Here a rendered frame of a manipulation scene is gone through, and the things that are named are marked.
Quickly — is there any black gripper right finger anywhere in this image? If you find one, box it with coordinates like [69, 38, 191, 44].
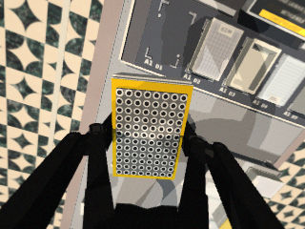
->
[177, 120, 285, 229]

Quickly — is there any beige one-well reservoir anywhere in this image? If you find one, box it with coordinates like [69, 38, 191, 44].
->
[224, 38, 281, 94]

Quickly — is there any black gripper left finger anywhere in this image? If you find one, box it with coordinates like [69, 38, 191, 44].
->
[0, 113, 116, 229]

